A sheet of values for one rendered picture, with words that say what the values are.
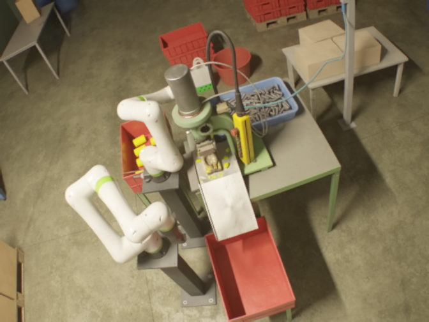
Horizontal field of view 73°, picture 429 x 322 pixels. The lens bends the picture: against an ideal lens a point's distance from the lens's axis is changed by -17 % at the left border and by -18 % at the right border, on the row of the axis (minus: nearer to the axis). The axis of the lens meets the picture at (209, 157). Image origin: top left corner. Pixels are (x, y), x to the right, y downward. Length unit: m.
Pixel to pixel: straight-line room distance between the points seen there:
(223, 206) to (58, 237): 2.22
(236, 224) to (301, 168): 0.52
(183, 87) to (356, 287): 2.00
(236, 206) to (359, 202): 1.39
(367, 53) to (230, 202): 2.05
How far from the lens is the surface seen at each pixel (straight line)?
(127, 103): 1.92
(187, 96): 1.71
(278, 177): 2.10
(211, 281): 2.89
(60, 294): 3.54
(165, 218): 1.50
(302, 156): 2.18
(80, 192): 1.79
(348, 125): 3.65
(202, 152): 1.97
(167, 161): 2.07
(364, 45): 3.43
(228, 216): 2.09
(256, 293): 2.23
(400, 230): 3.07
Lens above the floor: 2.69
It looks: 50 degrees down
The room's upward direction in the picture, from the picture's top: 22 degrees counter-clockwise
